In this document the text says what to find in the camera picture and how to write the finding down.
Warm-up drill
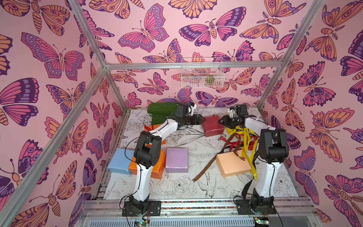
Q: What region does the green artificial grass mat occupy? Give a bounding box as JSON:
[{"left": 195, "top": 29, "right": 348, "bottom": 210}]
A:
[{"left": 147, "top": 103, "right": 177, "bottom": 125}]

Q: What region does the dark red gift box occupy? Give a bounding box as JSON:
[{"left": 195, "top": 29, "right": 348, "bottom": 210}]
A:
[{"left": 202, "top": 115, "right": 225, "bottom": 137}]

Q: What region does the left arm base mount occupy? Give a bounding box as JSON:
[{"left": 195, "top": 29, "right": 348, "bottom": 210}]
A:
[{"left": 122, "top": 196, "right": 161, "bottom": 217}]

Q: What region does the peach gift box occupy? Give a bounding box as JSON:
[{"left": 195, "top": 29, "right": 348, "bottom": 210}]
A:
[{"left": 216, "top": 150, "right": 251, "bottom": 178}]

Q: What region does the large orange gift box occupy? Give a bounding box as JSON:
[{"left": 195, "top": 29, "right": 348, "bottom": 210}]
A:
[{"left": 129, "top": 150, "right": 166, "bottom": 179}]

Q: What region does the aluminium front rail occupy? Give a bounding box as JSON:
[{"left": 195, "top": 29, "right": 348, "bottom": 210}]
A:
[{"left": 76, "top": 197, "right": 323, "bottom": 227}]

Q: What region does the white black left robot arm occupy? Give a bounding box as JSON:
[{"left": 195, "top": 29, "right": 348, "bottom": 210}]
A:
[{"left": 129, "top": 102, "right": 205, "bottom": 210}]

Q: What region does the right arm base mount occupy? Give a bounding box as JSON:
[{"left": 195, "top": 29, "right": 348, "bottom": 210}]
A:
[{"left": 233, "top": 189, "right": 277, "bottom": 215}]

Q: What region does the brown ribbon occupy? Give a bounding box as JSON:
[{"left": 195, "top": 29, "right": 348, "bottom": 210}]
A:
[{"left": 192, "top": 130, "right": 247, "bottom": 182}]

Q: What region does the lilac gift box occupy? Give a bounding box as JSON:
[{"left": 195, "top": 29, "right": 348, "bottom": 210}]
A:
[{"left": 165, "top": 148, "right": 189, "bottom": 173}]

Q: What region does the light blue gift box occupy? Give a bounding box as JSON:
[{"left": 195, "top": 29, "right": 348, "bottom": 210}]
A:
[{"left": 108, "top": 148, "right": 134, "bottom": 176}]

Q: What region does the aluminium frame post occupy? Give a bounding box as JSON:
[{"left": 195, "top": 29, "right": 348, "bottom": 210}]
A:
[{"left": 257, "top": 0, "right": 325, "bottom": 110}]

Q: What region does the white wire basket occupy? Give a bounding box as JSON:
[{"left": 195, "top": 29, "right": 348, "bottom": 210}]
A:
[{"left": 180, "top": 61, "right": 225, "bottom": 89}]

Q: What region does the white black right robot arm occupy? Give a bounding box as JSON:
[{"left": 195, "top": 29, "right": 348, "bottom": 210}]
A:
[{"left": 218, "top": 105, "right": 289, "bottom": 213}]

